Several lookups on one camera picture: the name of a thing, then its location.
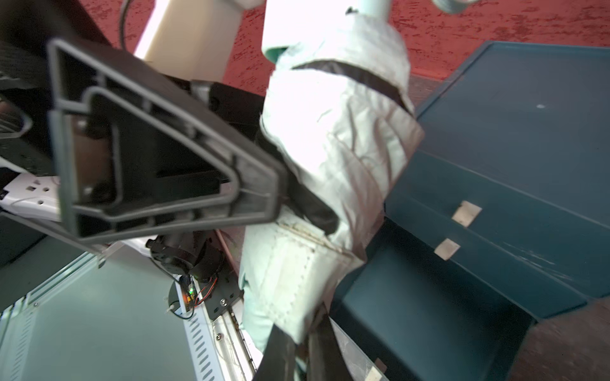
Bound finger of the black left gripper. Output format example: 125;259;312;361
47;38;287;243

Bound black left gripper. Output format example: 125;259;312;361
0;0;268;177

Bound green umbrella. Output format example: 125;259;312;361
239;1;424;350

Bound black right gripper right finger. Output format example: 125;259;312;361
307;314;353;381

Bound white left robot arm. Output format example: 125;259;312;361
1;1;286;243

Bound teal drawer cabinet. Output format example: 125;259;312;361
385;41;609;318

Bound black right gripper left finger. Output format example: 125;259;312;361
253;325;296;381

